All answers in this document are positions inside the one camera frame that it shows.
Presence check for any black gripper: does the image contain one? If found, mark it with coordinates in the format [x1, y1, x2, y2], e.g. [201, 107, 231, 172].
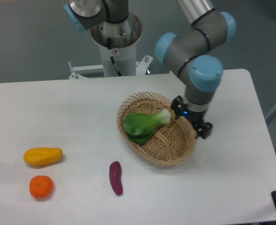
[170, 96, 213, 140]

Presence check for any green bok choy vegetable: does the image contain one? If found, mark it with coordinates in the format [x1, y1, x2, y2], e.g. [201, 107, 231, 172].
[123, 109, 172, 144]

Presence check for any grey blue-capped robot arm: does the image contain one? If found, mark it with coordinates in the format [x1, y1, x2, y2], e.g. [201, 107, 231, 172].
[63, 0, 237, 139]

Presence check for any woven wicker basket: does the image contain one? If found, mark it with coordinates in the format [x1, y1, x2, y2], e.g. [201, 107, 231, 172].
[116, 91, 196, 166]

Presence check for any purple sweet potato toy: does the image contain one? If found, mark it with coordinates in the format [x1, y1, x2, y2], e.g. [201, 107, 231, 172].
[109, 161, 123, 196]

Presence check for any yellow papaya toy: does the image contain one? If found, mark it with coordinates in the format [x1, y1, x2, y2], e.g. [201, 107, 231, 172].
[23, 147, 63, 166]

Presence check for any orange tangerine toy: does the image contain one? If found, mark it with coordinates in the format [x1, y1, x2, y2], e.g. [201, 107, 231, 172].
[29, 175, 53, 199]

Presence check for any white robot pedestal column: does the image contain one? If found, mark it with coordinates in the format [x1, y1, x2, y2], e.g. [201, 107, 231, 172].
[90, 13, 142, 77]

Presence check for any black cable on pedestal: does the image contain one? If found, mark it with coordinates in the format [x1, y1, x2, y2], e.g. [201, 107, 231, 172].
[107, 37, 124, 77]

